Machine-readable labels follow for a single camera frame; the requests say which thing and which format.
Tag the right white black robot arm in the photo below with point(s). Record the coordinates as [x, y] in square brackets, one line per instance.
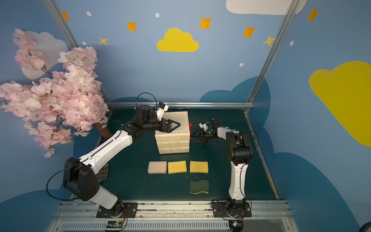
[239, 153]

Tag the green scouring sponge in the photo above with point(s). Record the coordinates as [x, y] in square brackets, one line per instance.
[199, 186]

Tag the cream drawer cabinet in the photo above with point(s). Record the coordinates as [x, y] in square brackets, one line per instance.
[177, 141]

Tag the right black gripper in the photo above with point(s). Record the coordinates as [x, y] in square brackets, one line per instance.
[202, 133]

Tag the aluminium front rail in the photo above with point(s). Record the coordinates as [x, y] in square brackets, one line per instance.
[174, 216]

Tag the pink white sponge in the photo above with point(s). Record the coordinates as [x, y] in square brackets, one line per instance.
[157, 167]

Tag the brown slotted spatula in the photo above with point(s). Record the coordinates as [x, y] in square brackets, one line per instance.
[103, 173]

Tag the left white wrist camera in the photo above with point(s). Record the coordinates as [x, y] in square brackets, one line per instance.
[161, 109]

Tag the yellow sponge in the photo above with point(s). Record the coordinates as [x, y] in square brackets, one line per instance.
[199, 167]
[175, 167]

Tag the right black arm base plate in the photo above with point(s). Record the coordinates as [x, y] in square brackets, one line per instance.
[231, 210]

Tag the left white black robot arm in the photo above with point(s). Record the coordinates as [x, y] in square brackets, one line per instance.
[80, 174]

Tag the pink cherry blossom tree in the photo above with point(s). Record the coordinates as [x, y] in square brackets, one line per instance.
[62, 105]

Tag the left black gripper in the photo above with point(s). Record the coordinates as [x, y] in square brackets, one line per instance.
[166, 125]

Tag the right small circuit board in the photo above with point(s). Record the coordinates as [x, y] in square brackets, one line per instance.
[235, 226]

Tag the left green circuit board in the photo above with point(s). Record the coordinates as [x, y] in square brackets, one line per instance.
[114, 226]

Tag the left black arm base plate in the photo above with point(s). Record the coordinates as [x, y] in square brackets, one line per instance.
[127, 209]

